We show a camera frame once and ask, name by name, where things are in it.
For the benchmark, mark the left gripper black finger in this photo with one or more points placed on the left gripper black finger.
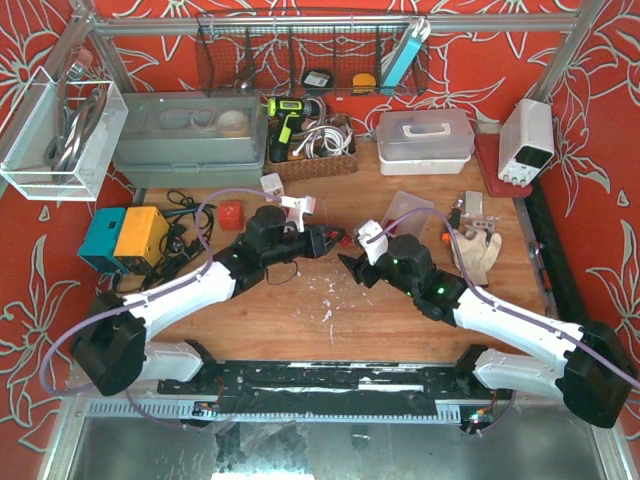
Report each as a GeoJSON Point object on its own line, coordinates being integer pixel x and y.
{"type": "Point", "coordinates": [335, 248]}
{"type": "Point", "coordinates": [335, 234]}

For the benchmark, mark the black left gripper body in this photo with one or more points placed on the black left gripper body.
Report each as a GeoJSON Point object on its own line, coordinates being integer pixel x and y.
{"type": "Point", "coordinates": [316, 241]}

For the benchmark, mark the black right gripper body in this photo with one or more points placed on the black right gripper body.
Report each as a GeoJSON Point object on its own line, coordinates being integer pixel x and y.
{"type": "Point", "coordinates": [363, 268]}

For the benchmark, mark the red spring front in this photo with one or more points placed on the red spring front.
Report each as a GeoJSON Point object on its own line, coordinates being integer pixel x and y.
{"type": "Point", "coordinates": [347, 242]}

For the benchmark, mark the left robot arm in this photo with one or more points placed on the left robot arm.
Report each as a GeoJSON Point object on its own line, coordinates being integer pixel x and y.
{"type": "Point", "coordinates": [121, 348]}

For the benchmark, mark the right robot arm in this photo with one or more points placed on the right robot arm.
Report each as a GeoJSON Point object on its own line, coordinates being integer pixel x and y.
{"type": "Point", "coordinates": [584, 366]}

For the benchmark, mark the translucent plastic spring bin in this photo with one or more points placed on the translucent plastic spring bin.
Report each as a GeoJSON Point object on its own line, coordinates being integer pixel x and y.
{"type": "Point", "coordinates": [401, 204]}

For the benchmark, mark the red cube block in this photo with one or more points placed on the red cube block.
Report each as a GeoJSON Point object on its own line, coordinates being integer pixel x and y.
{"type": "Point", "coordinates": [230, 215]}

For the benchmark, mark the white cube power adapter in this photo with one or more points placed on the white cube power adapter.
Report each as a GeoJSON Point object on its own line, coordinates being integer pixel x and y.
{"type": "Point", "coordinates": [272, 186]}

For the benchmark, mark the white work glove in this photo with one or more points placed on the white work glove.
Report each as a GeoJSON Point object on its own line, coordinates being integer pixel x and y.
{"type": "Point", "coordinates": [474, 253]}

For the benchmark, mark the small grey metal box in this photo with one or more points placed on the small grey metal box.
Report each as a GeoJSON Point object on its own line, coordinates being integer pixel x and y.
{"type": "Point", "coordinates": [472, 204]}

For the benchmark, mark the woven wicker basket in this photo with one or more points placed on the woven wicker basket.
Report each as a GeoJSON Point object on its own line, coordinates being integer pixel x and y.
{"type": "Point", "coordinates": [303, 169]}

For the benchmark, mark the white clear-lid storage box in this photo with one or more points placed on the white clear-lid storage box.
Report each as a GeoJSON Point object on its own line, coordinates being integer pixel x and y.
{"type": "Point", "coordinates": [424, 142]}

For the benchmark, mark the grey plastic toolbox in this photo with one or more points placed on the grey plastic toolbox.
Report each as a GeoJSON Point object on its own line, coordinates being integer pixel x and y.
{"type": "Point", "coordinates": [189, 140]}

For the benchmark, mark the yellow box device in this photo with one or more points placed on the yellow box device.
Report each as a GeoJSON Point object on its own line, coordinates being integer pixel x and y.
{"type": "Point", "coordinates": [138, 247]}

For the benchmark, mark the red book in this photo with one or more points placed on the red book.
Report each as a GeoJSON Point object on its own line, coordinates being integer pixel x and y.
{"type": "Point", "coordinates": [487, 154]}

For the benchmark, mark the yellow tape measure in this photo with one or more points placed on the yellow tape measure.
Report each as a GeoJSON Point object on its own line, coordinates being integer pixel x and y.
{"type": "Point", "coordinates": [363, 84]}

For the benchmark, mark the teal box device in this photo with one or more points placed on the teal box device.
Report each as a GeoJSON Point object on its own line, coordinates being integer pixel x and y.
{"type": "Point", "coordinates": [100, 241]}

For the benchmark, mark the white bench power supply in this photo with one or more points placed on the white bench power supply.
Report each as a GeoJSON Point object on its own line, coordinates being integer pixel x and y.
{"type": "Point", "coordinates": [526, 143]}

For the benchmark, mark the blue white tool in basket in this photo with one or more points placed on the blue white tool in basket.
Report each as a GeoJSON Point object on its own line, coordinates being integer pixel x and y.
{"type": "Point", "coordinates": [395, 64]}

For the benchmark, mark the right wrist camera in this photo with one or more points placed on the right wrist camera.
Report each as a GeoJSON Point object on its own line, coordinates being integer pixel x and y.
{"type": "Point", "coordinates": [372, 240]}

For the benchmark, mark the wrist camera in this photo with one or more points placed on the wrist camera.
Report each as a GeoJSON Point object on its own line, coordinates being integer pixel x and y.
{"type": "Point", "coordinates": [372, 240]}
{"type": "Point", "coordinates": [297, 208]}

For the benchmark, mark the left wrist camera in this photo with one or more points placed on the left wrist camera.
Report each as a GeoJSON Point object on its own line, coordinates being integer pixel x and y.
{"type": "Point", "coordinates": [297, 208]}

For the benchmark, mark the green black cordless drill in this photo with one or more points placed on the green black cordless drill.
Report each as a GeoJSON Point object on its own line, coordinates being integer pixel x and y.
{"type": "Point", "coordinates": [290, 114]}

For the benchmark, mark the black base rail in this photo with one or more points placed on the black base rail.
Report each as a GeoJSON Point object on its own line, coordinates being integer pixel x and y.
{"type": "Point", "coordinates": [332, 390]}

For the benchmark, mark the black wire wall basket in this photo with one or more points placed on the black wire wall basket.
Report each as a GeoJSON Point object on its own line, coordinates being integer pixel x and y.
{"type": "Point", "coordinates": [267, 51]}

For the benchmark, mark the clear acrylic wall bin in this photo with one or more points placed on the clear acrylic wall bin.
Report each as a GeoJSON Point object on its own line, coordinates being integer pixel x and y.
{"type": "Point", "coordinates": [58, 142]}

